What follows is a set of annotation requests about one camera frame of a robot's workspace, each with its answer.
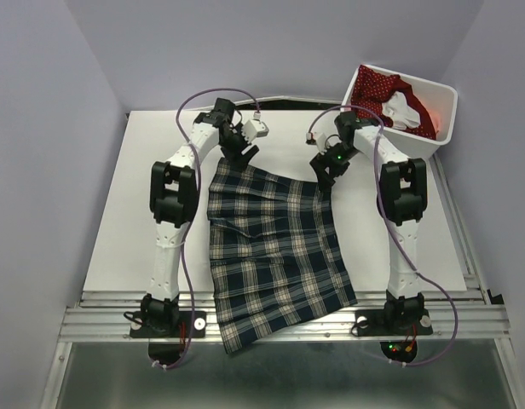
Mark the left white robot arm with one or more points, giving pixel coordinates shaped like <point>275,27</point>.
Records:
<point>174,199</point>

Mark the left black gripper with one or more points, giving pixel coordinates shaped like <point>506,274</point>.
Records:
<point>235,158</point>

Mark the white plastic bin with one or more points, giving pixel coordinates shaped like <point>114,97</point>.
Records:
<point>440,100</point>

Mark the red polka dot skirt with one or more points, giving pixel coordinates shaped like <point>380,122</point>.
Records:
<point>372,89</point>

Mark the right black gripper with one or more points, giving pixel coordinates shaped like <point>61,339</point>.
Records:
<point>320,163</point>

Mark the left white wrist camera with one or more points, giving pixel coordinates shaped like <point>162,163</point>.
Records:
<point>253,129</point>

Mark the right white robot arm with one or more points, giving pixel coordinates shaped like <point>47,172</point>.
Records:
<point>402,199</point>

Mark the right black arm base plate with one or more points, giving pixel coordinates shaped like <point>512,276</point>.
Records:
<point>400,322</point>

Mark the navy plaid pleated skirt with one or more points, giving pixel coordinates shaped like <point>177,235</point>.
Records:
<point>274,254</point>

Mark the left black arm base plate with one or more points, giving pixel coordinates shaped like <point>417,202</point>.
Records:
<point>167,343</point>

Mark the aluminium rail frame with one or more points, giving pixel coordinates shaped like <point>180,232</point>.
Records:
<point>316,364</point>

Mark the white garment in bin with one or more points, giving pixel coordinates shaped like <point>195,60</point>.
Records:
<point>401,114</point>

